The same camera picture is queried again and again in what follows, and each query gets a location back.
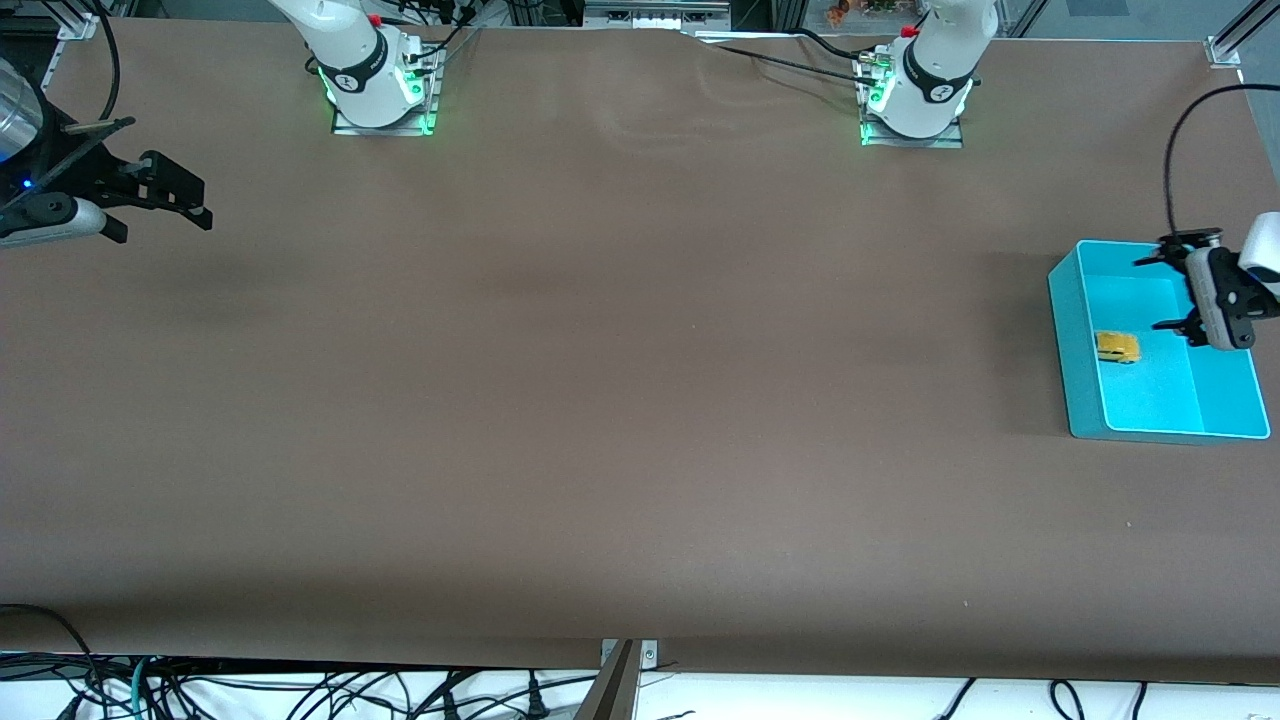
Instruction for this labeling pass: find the teal plastic storage bin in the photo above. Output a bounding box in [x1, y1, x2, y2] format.
[1047, 239, 1272, 446]

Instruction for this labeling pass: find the grey background equipment box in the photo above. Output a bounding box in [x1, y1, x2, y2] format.
[583, 0, 733, 31]

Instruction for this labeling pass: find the dark metal support leg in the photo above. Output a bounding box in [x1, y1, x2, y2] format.
[574, 640, 642, 720]

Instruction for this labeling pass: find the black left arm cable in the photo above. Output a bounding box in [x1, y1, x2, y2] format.
[1163, 84, 1280, 239]

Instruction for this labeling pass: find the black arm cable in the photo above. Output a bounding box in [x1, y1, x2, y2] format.
[90, 0, 123, 123]
[1163, 84, 1280, 239]

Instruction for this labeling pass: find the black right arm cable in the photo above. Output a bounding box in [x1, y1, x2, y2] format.
[90, 0, 123, 123]

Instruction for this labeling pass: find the aluminium frame profile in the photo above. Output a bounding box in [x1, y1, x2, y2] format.
[40, 0, 101, 41]
[1205, 0, 1280, 69]

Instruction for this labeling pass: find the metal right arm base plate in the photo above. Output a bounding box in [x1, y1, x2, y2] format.
[331, 45, 443, 137]

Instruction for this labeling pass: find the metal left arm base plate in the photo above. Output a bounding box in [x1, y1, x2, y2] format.
[859, 50, 966, 151]

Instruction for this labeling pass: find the looping black floor cable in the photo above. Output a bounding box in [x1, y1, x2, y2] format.
[0, 603, 103, 720]

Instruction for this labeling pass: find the short black table cable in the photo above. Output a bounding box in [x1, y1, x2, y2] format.
[795, 27, 871, 63]

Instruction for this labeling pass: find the long black table cable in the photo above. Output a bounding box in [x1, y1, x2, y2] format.
[712, 42, 883, 87]

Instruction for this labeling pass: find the silver table edge bracket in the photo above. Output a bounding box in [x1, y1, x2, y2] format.
[600, 638, 660, 669]

